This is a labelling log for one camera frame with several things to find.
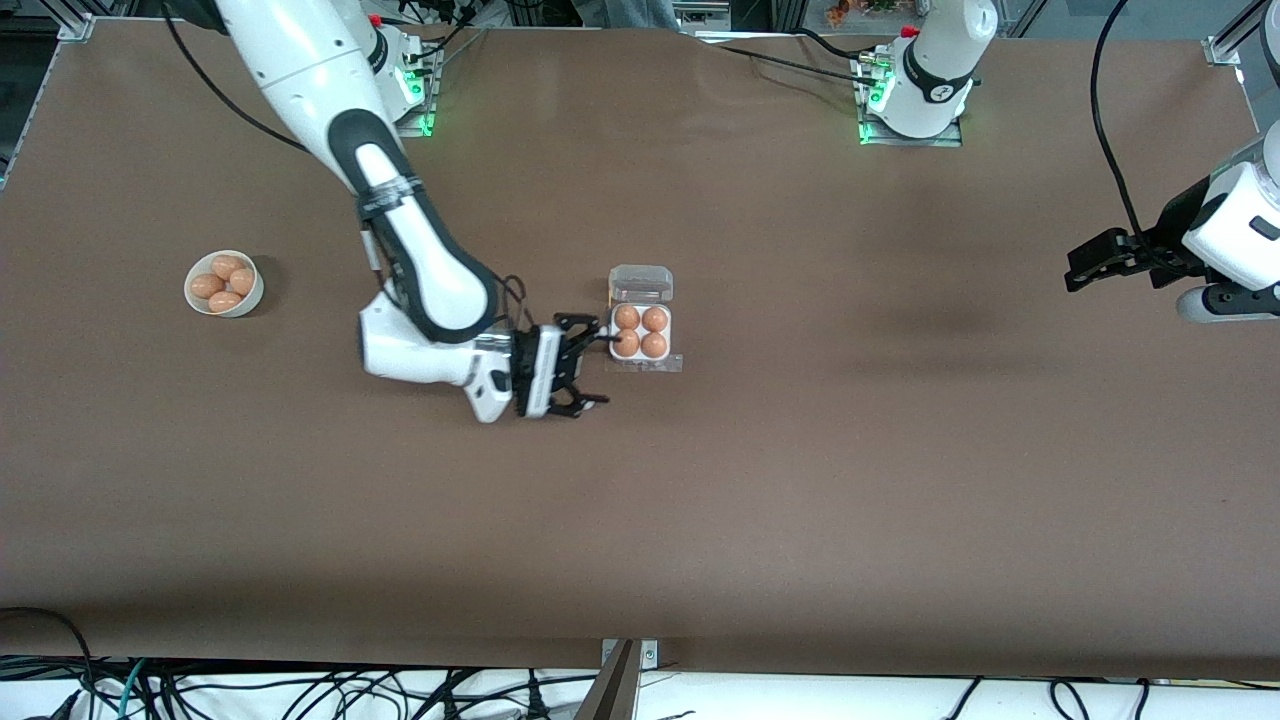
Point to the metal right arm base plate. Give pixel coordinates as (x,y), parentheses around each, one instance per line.
(420,128)

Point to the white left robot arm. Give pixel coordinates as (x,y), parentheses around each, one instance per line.
(930,70)

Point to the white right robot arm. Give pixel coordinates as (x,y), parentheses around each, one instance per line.
(410,355)

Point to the grey aluminium strut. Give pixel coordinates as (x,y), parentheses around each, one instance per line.
(612,690)

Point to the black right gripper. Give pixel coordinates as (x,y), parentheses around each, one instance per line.
(558,367)

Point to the aluminium frame profile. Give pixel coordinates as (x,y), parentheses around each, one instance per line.
(1228,45)
(80,22)

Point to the brown egg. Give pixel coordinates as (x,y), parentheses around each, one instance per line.
(207,286)
(628,317)
(655,319)
(227,266)
(630,347)
(224,302)
(654,344)
(243,282)

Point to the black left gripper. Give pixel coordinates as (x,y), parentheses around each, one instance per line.
(1166,241)

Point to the clear plastic egg carton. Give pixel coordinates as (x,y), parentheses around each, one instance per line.
(640,282)

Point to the small metal table bracket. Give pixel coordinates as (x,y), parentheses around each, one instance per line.
(650,653)

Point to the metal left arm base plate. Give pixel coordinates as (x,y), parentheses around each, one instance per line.
(910,141)

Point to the white round bowl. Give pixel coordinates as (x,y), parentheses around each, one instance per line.
(252,300)

